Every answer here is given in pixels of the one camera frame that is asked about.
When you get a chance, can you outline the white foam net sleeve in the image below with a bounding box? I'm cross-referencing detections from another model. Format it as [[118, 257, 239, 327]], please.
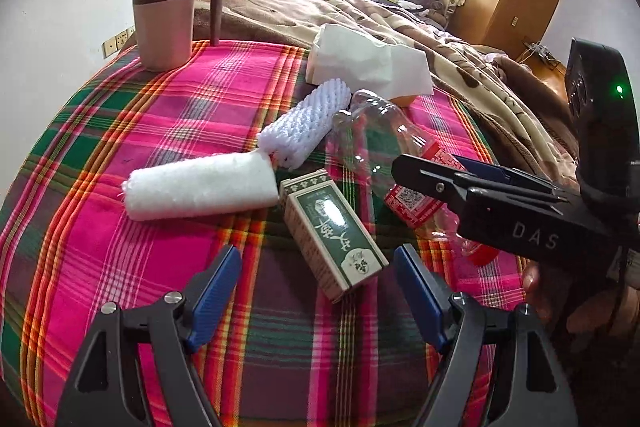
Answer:
[[256, 77, 352, 171]]

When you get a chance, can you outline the wall socket row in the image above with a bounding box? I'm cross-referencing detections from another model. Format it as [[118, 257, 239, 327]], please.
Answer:
[[102, 25, 137, 60]]

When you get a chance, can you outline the person's right hand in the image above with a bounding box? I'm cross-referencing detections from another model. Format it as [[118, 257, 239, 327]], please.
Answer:
[[521, 256, 627, 349]]

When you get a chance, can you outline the plaid bed sheet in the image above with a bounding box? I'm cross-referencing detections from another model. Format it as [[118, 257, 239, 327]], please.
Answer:
[[0, 39, 532, 427]]

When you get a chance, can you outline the white tissue paper pack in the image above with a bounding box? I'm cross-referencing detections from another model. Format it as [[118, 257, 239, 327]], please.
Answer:
[[305, 23, 436, 108]]

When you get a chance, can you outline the clear plastic bottle red cap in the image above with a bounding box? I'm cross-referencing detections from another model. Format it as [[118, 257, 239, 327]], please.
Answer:
[[331, 89, 497, 269]]

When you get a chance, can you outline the white foam roll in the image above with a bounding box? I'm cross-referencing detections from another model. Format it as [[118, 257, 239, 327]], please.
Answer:
[[121, 151, 279, 223]]

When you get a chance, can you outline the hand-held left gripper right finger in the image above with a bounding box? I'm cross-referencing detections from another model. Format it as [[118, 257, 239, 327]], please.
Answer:
[[392, 243, 579, 427]]

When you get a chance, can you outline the white power strip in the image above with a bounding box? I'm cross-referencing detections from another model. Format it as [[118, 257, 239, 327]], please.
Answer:
[[521, 38, 557, 68]]

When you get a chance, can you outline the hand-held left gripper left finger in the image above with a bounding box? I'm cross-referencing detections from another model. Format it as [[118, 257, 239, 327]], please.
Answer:
[[54, 244, 244, 427]]

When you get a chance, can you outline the brown patterned blanket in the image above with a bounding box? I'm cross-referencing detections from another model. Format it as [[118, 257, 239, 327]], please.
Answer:
[[191, 0, 583, 194]]

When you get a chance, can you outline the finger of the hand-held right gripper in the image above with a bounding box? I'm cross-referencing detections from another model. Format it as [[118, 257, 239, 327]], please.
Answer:
[[391, 153, 502, 214], [451, 154, 571, 204]]

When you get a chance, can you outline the green and white carton box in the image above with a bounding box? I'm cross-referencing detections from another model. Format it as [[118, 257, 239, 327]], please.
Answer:
[[278, 168, 391, 304]]

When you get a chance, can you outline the pink mug brown lid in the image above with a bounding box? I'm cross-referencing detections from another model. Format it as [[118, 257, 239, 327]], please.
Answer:
[[131, 0, 228, 72]]

